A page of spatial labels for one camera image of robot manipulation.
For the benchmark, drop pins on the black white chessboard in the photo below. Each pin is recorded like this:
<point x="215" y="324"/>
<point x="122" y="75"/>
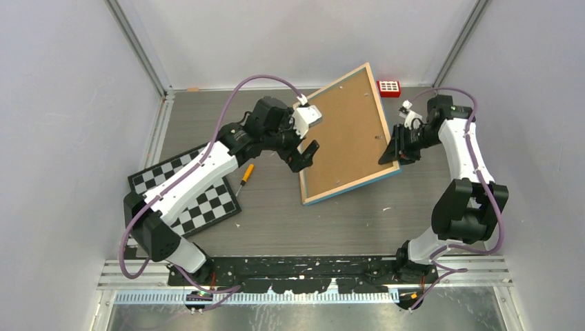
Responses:
<point x="217" y="203"/>

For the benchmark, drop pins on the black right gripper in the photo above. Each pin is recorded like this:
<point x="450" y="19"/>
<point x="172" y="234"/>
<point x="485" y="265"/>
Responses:
<point x="399" y="149"/>

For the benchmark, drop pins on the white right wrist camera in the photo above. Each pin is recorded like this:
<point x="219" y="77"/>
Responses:
<point x="412" y="120"/>

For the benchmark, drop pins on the orange handled screwdriver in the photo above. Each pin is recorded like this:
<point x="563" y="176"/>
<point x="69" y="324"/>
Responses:
<point x="245" y="178"/>

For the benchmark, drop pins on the aluminium front rail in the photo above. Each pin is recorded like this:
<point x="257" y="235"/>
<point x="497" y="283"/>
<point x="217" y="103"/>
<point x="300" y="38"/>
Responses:
<point x="463" y="271"/>

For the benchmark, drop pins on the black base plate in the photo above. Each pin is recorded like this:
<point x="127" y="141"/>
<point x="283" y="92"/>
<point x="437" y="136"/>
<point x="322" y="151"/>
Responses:
<point x="307" y="274"/>

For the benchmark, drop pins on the red toy brick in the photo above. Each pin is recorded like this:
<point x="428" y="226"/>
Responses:
<point x="389" y="89"/>

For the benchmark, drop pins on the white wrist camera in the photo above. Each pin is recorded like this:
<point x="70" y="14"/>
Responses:
<point x="412" y="120"/>
<point x="305" y="116"/>

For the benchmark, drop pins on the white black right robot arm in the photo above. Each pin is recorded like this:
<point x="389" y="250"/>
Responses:
<point x="470" y="209"/>

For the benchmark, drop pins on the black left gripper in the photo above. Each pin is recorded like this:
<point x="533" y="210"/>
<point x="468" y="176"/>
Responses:
<point x="304" y="158"/>

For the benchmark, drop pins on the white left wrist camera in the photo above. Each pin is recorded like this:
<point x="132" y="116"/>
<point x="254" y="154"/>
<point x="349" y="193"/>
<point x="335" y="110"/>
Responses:
<point x="305" y="116"/>

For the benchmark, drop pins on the blue picture frame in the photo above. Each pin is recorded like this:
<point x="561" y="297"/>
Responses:
<point x="352" y="136"/>

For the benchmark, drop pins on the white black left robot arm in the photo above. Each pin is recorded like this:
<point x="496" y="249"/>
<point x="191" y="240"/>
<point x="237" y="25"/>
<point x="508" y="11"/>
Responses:
<point x="271" y="125"/>

